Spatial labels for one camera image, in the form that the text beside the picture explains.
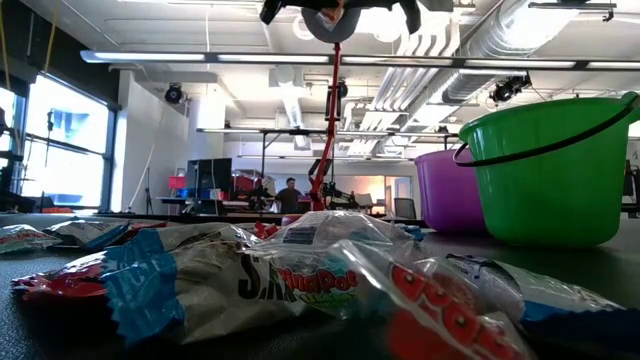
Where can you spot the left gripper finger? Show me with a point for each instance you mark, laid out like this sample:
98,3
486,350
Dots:
272,7
407,10

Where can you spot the small black robot arm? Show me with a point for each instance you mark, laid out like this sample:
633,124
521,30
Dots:
342,196

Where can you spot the blue silver candy bar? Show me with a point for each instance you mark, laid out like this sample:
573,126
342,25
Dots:
150,290
560,300
412,231

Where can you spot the black crossbar light strips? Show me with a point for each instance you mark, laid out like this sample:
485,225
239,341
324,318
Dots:
210,57

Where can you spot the white ceiling pipes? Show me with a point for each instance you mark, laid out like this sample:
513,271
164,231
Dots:
400,90

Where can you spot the black ceiling spotlight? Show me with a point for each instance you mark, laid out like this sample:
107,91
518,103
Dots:
173,93
507,89

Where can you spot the black computer monitor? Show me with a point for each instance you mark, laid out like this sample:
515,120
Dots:
210,174

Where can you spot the red black machine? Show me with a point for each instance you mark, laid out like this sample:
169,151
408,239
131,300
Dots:
250,187

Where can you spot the purple plastic bucket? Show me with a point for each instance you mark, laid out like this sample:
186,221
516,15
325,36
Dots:
447,195

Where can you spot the person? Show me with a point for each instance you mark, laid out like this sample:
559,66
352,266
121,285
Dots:
288,196

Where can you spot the black office chair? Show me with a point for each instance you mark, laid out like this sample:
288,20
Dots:
404,207

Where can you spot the red storage box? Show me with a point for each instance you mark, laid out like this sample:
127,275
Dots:
177,182

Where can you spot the blue storage bin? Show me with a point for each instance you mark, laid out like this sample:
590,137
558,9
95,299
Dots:
200,193

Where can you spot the green plastic bucket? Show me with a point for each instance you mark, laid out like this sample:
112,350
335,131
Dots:
550,190

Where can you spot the large bright window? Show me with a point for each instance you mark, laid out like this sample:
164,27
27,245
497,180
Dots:
65,150

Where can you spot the black equipment rack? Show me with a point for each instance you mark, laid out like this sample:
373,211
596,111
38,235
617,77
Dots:
632,190

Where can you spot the red snack bags far left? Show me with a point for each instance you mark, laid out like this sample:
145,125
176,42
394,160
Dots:
22,237
90,232

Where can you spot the black equipment stand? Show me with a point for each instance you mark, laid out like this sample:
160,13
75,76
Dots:
7,180

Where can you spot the red camera stand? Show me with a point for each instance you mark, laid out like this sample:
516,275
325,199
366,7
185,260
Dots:
312,27

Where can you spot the black overhead frame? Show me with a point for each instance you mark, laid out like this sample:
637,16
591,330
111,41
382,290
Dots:
280,132

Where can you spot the black table frame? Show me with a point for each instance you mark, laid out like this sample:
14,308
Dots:
225,219

